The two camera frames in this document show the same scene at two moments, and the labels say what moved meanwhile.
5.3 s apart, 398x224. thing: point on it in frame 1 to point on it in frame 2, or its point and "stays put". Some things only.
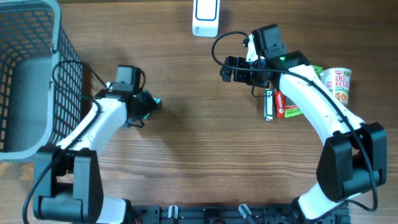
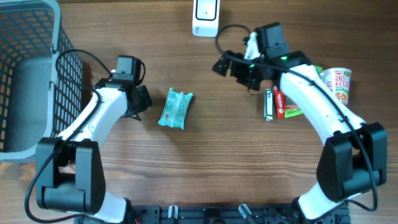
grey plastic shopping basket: x=41 y=78 stays put
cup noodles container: x=337 y=81 stays put
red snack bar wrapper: x=280 y=104 stays put
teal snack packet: x=157 y=101 to x=175 y=109
